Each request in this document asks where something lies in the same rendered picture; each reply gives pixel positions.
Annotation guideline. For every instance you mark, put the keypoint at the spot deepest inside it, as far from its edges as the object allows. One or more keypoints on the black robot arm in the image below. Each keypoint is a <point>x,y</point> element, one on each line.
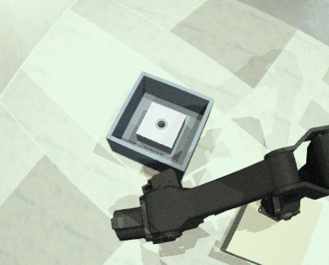
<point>167,209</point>

